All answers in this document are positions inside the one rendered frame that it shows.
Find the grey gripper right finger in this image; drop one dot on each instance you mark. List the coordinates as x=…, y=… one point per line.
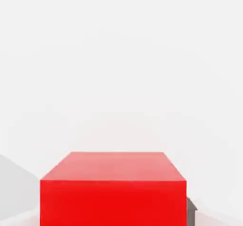
x=190, y=215

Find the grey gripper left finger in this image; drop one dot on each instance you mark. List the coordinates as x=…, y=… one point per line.
x=28, y=220

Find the small red cube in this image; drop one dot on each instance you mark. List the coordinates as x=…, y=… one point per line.
x=114, y=201

